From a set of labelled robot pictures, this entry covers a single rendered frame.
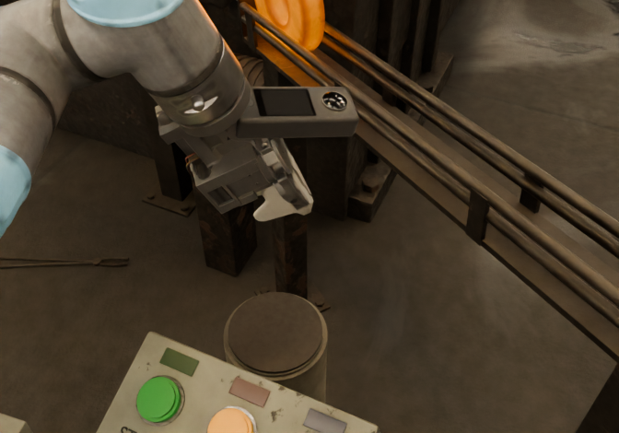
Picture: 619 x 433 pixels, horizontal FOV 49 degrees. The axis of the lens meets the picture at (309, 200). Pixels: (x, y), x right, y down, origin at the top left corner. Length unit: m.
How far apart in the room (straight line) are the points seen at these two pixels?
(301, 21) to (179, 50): 0.42
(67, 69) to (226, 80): 0.12
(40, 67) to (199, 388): 0.32
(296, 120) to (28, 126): 0.23
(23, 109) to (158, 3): 0.11
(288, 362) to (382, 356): 0.64
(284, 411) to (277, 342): 0.16
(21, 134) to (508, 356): 1.14
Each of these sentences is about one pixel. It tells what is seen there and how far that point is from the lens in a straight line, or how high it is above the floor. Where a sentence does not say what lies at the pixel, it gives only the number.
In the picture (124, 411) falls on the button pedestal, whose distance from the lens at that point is 0.68.
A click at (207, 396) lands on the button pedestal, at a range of 0.65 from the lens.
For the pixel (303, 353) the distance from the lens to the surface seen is 0.77.
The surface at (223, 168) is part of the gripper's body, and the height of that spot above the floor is 0.76.
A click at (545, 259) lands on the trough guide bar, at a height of 0.72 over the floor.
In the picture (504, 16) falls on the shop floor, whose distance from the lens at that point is 2.44.
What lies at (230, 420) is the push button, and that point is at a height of 0.61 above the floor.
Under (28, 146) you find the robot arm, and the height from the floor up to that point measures 0.89.
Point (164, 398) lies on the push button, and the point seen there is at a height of 0.61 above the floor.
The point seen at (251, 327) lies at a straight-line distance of 0.79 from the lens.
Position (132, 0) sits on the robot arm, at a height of 0.95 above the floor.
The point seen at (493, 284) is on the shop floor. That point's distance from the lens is 1.54.
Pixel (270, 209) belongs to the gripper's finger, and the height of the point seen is 0.68.
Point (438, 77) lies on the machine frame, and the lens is 1.96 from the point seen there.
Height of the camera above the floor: 1.17
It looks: 45 degrees down
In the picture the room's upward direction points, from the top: straight up
